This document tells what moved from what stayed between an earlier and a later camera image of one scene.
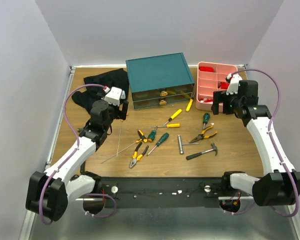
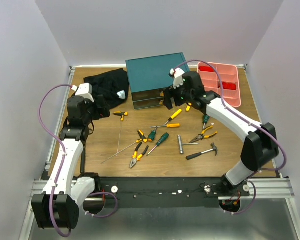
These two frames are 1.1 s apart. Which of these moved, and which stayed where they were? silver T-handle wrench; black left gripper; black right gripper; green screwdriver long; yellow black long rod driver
Moved: black left gripper; black right gripper
Stayed: yellow black long rod driver; green screwdriver long; silver T-handle wrench
